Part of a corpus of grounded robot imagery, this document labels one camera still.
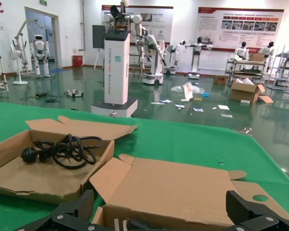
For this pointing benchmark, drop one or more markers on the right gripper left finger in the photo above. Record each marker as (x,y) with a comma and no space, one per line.
(69,216)

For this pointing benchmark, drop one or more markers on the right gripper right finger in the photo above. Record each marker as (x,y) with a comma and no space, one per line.
(245,211)

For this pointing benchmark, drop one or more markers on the open cardboard box shallow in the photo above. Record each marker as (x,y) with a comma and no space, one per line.
(38,175)
(171,183)

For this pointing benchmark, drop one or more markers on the large open cardboard box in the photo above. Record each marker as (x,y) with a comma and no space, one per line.
(243,93)

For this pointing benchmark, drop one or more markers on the small cardboard box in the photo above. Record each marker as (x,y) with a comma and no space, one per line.
(219,80)

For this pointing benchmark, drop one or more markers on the closed cardboard box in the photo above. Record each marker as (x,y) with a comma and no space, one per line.
(256,57)

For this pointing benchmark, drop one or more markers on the metal table clip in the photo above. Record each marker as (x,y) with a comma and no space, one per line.
(113,113)
(245,131)

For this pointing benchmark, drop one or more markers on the white paper sheet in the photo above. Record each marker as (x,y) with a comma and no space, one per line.
(223,107)
(226,115)

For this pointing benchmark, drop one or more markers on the green table cloth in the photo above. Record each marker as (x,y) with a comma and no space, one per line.
(171,144)

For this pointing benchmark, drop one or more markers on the blue white leaflet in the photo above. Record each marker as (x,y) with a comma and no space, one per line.
(198,109)
(179,106)

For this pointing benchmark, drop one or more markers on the grey white floor device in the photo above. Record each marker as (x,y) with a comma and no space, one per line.
(73,93)

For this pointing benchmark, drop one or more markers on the black power adapter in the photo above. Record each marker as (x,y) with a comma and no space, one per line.
(41,95)

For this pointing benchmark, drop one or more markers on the clear plastic bag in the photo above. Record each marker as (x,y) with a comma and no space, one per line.
(198,89)

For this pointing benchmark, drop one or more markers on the white red paper bag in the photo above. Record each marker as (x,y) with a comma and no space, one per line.
(187,92)

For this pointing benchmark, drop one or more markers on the metal work cart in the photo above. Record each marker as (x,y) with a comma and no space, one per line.
(248,69)

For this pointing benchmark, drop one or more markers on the white wheeled robot tower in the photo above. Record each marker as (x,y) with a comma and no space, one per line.
(115,72)

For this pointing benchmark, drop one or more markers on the white standing fan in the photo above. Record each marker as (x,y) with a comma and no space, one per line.
(19,72)

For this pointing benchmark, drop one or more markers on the red bin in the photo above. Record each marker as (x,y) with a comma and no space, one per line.
(77,61)

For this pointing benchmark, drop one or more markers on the white wheeled humanoid robot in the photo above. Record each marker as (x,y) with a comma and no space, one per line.
(154,72)
(169,55)
(196,62)

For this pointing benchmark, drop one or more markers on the white humanoid torso robot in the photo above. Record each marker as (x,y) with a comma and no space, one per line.
(267,50)
(242,51)

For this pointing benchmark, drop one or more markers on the white legged humanoid robot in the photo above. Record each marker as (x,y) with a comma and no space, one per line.
(39,48)

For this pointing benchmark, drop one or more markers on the glass door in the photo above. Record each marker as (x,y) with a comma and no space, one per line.
(48,43)

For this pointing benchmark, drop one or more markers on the black board on stand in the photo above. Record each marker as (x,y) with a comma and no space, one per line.
(98,36)

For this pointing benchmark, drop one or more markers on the green exit sign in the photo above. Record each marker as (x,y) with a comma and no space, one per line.
(43,3)

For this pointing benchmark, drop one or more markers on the white frame side table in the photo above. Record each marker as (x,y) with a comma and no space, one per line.
(0,57)

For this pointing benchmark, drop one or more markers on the white gantry frame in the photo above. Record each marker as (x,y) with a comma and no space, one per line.
(19,36)

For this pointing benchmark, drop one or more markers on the wide wall poster with photos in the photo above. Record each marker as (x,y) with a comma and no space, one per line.
(243,24)

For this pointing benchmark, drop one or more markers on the wall poster with red header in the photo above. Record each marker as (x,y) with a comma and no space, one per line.
(159,24)

